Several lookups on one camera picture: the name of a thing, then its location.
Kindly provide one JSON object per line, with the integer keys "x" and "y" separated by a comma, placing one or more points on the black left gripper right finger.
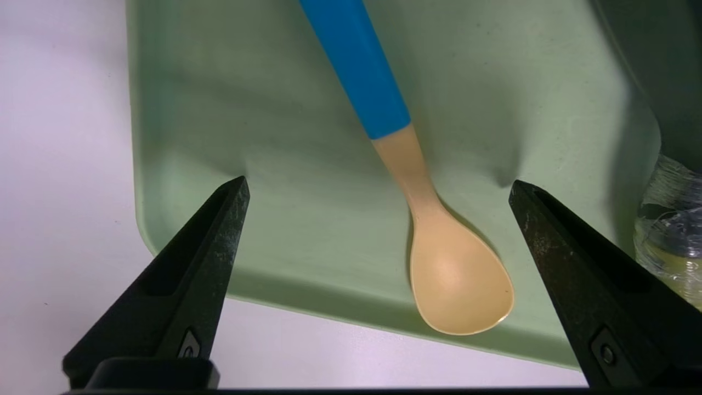
{"x": 592, "y": 296}

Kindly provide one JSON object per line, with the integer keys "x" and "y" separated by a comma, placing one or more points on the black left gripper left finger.
{"x": 181, "y": 296}

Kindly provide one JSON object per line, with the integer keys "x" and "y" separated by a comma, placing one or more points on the light green plastic tray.
{"x": 263, "y": 137}

